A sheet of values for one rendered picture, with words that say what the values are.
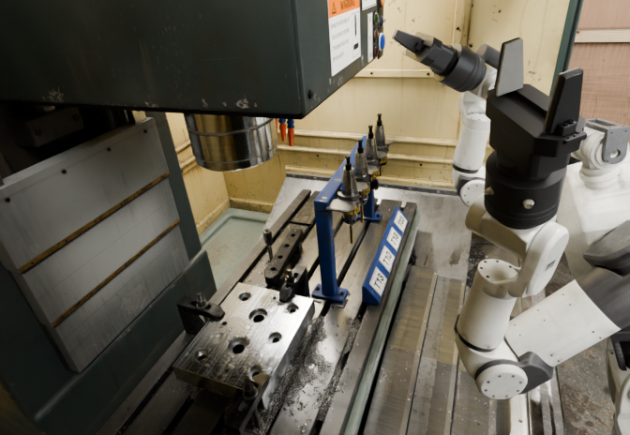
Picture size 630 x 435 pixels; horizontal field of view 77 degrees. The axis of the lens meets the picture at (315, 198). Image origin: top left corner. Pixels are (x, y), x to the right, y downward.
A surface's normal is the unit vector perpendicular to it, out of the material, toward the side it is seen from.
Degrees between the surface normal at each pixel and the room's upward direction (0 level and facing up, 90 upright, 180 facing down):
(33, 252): 89
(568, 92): 100
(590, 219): 47
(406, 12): 90
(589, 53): 91
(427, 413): 7
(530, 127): 16
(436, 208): 24
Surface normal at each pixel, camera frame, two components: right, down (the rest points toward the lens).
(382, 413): -0.13, -0.80
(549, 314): -0.77, -0.57
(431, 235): -0.22, -0.59
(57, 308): 0.93, 0.07
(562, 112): 0.23, 0.61
